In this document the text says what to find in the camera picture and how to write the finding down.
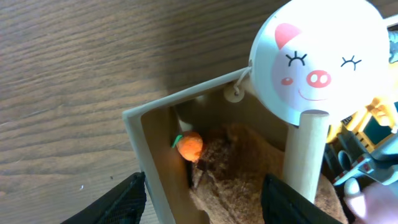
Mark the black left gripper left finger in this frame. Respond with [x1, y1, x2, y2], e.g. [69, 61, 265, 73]
[62, 172, 147, 224]

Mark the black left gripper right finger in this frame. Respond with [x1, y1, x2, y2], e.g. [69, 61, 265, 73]
[261, 174, 341, 224]

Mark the brown plush toy with carrot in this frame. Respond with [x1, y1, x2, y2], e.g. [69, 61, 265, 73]
[171, 123, 349, 224]

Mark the yellow grey toy truck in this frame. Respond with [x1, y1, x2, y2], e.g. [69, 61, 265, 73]
[323, 29, 398, 187]

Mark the wooden pig rattle drum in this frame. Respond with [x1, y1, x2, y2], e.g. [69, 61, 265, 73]
[224, 0, 393, 202]

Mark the pink pig figurine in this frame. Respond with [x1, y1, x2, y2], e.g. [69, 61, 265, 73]
[344, 178, 397, 224]

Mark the white cardboard box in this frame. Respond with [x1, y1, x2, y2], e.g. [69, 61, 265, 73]
[121, 14, 398, 224]

